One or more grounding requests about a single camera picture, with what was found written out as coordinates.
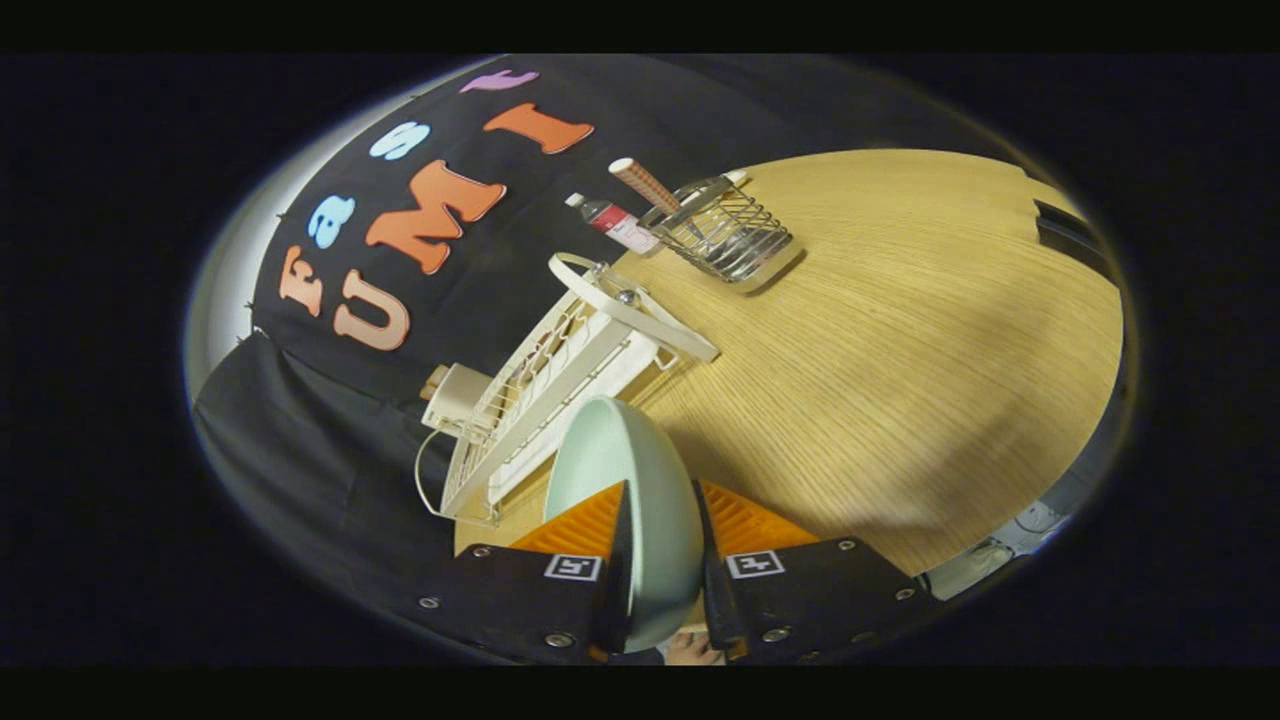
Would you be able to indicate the black clamp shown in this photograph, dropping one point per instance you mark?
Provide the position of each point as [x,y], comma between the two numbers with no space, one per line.
[1070,235]

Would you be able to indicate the white toaster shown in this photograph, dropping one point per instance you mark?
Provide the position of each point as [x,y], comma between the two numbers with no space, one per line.
[462,395]

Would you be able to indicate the pale green plate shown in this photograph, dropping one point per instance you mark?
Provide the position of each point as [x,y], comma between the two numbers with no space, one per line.
[650,480]

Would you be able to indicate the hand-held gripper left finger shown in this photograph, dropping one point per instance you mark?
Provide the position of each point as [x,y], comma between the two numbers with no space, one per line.
[620,570]

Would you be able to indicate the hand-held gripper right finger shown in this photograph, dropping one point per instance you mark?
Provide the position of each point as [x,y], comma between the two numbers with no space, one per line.
[715,590]

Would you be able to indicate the clear bottle with red label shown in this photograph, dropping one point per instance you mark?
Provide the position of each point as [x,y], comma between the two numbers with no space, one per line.
[622,227]

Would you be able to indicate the black backdrop cloth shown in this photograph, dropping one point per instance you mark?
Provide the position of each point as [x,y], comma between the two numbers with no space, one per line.
[330,470]

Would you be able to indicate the toast slice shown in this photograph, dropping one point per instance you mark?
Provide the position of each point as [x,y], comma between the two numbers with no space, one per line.
[433,381]

